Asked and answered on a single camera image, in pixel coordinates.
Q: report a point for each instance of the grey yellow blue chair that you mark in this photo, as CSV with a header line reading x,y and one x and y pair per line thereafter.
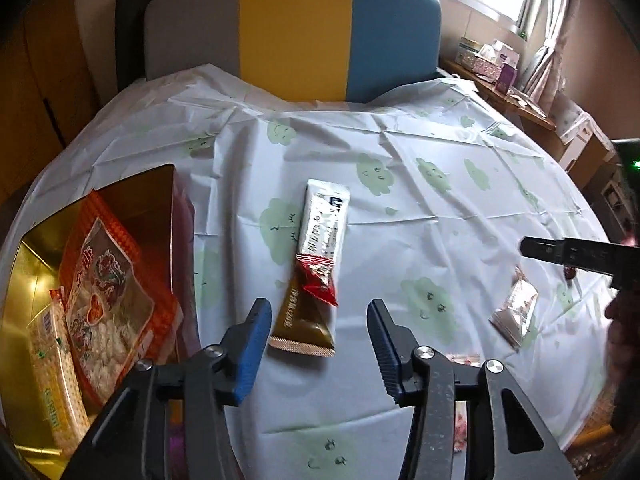
x,y
298,50

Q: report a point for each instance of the pale cloud-print tablecloth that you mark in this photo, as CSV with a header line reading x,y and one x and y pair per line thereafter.
x,y
442,189

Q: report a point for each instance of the wicker chair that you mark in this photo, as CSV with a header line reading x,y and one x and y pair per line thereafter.
x,y
597,445

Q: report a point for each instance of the dark red jujube date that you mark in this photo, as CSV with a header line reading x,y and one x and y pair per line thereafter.
x,y
569,273

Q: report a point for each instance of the large orange snack bag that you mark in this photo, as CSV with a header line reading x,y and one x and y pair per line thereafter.
x,y
117,309

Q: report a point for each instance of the small red candy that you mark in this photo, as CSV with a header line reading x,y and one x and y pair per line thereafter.
x,y
316,277

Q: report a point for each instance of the red gift box gold interior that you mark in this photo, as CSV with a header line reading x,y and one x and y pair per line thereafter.
x,y
155,210

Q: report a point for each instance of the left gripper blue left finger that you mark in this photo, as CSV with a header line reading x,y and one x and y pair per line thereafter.
x,y
244,345

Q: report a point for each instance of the beige curtain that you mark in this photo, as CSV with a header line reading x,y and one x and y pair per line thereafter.
x,y
542,75

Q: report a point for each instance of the white Ba Zhen cake packet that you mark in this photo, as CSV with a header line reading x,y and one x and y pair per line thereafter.
x,y
512,319

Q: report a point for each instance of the white cardboard box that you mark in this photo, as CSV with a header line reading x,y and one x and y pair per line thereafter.
x,y
585,147

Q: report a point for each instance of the person's right hand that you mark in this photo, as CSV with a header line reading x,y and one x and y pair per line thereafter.
x,y
622,358

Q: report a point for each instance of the long white gold sachet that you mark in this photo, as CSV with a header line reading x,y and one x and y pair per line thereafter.
x,y
306,322

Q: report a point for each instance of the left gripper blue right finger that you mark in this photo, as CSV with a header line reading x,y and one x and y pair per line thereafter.
x,y
393,346

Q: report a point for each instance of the tissue box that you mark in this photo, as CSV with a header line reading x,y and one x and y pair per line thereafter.
x,y
479,59

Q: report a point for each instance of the purple snack packet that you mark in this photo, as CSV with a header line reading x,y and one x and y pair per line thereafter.
x,y
175,448

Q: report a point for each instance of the wooden side table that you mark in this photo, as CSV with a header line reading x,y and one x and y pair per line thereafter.
x,y
542,130

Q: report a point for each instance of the green yellow soda cracker pack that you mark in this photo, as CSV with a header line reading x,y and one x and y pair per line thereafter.
x,y
55,376

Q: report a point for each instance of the purple small box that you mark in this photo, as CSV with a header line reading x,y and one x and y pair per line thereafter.
x,y
506,78

